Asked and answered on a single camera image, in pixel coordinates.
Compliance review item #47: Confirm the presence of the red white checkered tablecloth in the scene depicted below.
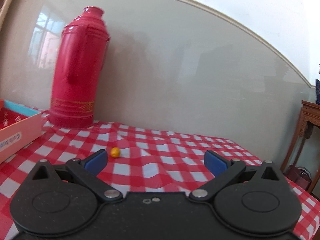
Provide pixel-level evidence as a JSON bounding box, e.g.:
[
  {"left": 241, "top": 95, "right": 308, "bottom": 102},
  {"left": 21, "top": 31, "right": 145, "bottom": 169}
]
[{"left": 0, "top": 108, "right": 318, "bottom": 240}]

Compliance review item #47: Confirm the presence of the red thermos flask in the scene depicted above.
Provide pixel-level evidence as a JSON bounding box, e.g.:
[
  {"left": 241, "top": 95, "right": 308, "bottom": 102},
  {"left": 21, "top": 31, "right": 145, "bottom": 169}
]
[{"left": 49, "top": 7, "right": 110, "bottom": 129}]

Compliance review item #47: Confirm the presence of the dark red handbag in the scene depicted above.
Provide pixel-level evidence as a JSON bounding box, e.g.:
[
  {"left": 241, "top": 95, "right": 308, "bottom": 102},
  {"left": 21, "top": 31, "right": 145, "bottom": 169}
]
[{"left": 284, "top": 165, "right": 312, "bottom": 190}]

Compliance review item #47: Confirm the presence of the colourful cardboard box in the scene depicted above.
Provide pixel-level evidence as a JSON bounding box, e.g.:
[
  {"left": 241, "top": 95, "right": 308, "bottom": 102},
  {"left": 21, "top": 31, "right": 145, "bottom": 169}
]
[{"left": 1, "top": 99, "right": 42, "bottom": 162}]

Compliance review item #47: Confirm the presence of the small yellow kumquat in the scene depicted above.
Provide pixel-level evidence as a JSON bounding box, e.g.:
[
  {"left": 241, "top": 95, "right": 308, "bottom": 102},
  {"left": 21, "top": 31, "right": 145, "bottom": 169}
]
[{"left": 110, "top": 147, "right": 121, "bottom": 158}]

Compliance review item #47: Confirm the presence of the carved wooden plant stand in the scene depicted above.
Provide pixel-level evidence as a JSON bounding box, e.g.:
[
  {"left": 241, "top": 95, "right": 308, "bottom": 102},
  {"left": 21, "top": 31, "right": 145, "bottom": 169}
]
[{"left": 280, "top": 100, "right": 320, "bottom": 194}]

